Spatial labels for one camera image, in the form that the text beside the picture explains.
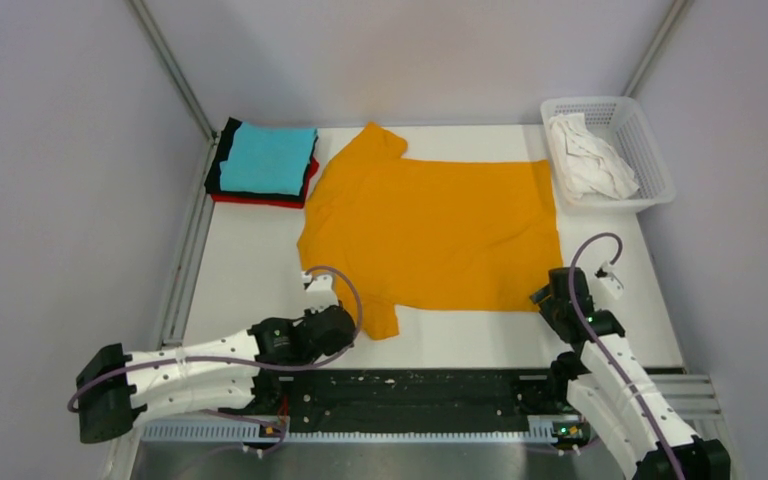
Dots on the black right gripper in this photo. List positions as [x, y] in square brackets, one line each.
[543, 298]

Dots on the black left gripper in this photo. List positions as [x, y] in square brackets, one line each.
[342, 345]

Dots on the yellow t-shirt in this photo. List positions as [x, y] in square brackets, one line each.
[430, 235]

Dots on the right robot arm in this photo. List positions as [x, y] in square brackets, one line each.
[601, 379]

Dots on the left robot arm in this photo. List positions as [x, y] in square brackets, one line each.
[117, 390]

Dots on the white crumpled t-shirt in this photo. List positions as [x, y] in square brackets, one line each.
[589, 164]

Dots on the cyan folded t-shirt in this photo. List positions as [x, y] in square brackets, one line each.
[267, 160]

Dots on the white plastic laundry basket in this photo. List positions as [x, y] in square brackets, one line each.
[619, 123]

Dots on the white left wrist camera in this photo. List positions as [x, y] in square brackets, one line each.
[319, 290]

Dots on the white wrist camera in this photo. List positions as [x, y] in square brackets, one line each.
[319, 290]
[611, 283]

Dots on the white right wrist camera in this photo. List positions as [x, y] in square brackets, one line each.
[611, 283]

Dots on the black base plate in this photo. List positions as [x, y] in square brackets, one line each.
[417, 401]

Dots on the aluminium front rail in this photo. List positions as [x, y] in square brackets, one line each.
[692, 395]

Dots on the right aluminium frame post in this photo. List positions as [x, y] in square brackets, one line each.
[673, 18]

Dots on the aluminium frame post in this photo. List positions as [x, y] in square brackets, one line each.
[170, 65]
[673, 18]

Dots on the left aluminium frame post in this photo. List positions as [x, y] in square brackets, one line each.
[170, 65]

